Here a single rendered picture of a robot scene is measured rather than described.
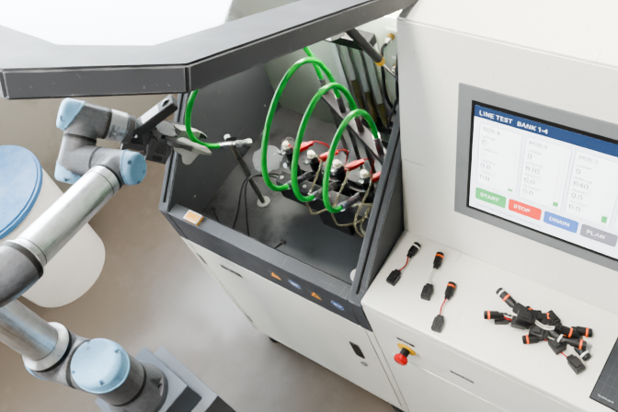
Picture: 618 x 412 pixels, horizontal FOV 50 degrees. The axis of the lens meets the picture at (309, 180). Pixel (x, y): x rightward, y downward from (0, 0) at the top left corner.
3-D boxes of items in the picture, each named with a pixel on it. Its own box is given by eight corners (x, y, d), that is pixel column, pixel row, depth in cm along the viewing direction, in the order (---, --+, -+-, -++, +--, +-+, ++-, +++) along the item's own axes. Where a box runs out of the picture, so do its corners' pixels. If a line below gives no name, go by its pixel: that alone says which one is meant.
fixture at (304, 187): (290, 210, 198) (274, 180, 186) (307, 184, 201) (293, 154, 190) (389, 252, 181) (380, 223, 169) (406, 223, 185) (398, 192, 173)
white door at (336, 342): (255, 328, 260) (184, 241, 206) (257, 323, 261) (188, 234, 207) (401, 409, 228) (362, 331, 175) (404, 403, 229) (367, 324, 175)
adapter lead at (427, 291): (429, 302, 154) (429, 297, 152) (420, 299, 155) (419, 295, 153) (445, 256, 159) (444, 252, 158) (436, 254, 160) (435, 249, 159)
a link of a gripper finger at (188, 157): (204, 168, 169) (170, 154, 167) (212, 149, 167) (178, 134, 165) (202, 174, 167) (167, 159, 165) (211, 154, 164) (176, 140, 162)
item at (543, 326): (477, 329, 147) (475, 319, 143) (497, 290, 151) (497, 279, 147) (582, 377, 136) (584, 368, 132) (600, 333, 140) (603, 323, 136)
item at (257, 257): (188, 240, 206) (167, 213, 193) (197, 229, 207) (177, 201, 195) (360, 326, 175) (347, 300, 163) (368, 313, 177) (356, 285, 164)
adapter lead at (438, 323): (440, 334, 149) (440, 330, 147) (430, 330, 150) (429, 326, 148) (457, 286, 154) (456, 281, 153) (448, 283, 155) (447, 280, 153)
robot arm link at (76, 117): (52, 132, 157) (61, 97, 158) (99, 143, 162) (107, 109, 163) (57, 130, 150) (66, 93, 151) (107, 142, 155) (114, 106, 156)
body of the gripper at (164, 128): (165, 149, 172) (118, 137, 166) (176, 121, 168) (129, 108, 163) (167, 165, 166) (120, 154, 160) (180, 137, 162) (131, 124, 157)
